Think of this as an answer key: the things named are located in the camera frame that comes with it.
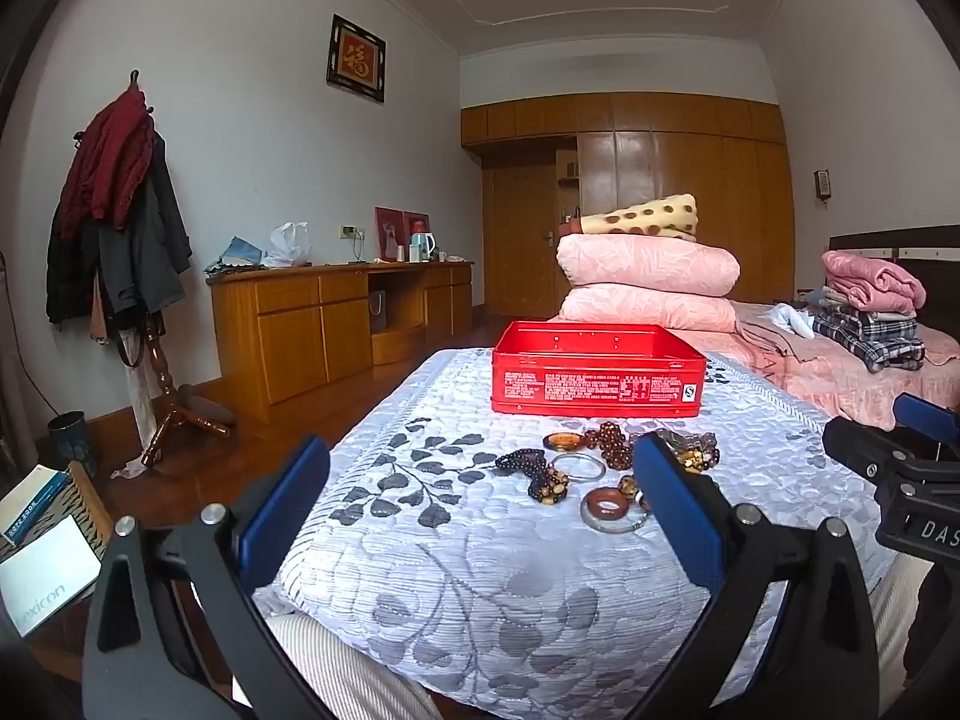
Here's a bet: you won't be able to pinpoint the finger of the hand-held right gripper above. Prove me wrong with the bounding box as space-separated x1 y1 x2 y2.
823 417 925 482
892 392 960 458

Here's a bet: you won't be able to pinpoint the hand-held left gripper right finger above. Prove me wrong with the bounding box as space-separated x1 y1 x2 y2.
632 431 880 720

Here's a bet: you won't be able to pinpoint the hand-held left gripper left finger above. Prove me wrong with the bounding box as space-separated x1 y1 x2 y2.
81 433 335 720

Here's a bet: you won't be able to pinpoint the tiger eye bead bracelet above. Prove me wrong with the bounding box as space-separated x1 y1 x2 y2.
660 431 722 475

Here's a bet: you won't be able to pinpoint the red brown stone bangle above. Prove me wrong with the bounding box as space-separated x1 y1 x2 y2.
581 487 640 524

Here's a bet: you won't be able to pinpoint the reddish brown bead bracelet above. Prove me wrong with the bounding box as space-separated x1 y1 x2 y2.
583 422 637 475

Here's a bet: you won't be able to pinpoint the clear glass bangle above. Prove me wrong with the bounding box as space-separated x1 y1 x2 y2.
551 452 607 482

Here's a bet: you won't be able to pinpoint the tan wooden bead bracelet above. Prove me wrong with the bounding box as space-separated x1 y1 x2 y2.
527 465 572 503

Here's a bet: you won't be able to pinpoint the red metal tin box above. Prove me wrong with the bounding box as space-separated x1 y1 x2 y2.
491 320 706 419

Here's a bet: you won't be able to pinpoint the dark bead bracelet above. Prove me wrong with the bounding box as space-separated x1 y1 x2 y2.
495 448 552 477

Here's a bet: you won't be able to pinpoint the pink bed sheet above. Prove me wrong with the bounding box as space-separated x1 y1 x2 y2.
731 300 960 428

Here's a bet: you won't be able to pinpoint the person's right leg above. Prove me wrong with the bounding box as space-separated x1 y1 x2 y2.
874 559 938 698

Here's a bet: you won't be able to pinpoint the person's leg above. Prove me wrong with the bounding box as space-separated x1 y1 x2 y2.
266 611 443 720
874 559 938 698

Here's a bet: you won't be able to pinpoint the plaid folded clothes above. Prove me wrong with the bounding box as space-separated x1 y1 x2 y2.
812 307 927 374

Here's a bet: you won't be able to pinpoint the grey slipper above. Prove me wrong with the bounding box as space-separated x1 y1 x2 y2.
176 382 235 427

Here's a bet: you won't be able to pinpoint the beige garment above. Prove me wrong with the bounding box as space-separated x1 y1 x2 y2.
739 307 826 385

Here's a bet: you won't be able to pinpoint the white cloth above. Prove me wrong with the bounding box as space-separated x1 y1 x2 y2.
772 302 815 339

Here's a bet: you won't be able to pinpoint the dark wooden headboard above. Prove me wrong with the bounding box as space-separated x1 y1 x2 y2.
829 225 960 331

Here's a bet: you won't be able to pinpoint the pink folded blanket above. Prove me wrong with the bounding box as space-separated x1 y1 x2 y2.
821 250 927 314

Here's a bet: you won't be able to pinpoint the wooden sideboard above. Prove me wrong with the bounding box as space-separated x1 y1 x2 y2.
208 261 475 425

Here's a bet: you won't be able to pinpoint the wooden coat rack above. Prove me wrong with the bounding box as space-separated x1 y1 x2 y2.
127 69 233 467

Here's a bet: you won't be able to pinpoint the person's left leg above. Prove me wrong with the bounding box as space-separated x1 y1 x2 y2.
266 611 443 720

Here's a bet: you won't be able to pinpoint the pink folded quilt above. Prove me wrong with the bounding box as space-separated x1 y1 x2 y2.
559 285 740 332
556 232 741 297

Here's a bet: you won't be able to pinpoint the dark waste bin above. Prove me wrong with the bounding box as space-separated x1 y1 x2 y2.
47 411 98 477

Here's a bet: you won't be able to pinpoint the books on stool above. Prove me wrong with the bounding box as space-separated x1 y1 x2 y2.
0 514 102 638

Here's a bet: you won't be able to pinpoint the blue white book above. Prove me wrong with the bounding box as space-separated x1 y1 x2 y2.
0 465 72 548

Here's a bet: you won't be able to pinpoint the blue cloth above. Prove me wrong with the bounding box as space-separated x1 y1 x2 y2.
204 236 265 275

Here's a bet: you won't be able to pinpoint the white plastic bag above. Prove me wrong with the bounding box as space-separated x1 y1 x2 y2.
261 222 312 269

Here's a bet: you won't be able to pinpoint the dark hanging coats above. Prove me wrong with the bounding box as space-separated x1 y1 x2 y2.
46 131 194 325

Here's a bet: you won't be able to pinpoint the yellow brown spotted blanket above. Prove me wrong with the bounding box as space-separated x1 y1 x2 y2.
581 193 698 242

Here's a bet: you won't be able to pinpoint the wooden door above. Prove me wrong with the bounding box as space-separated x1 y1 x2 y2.
491 165 560 316

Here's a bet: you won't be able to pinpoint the wooden wardrobe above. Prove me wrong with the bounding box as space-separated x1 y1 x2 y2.
460 92 796 318

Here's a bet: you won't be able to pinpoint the framed red calligraphy picture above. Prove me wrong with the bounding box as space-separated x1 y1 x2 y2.
326 13 387 104

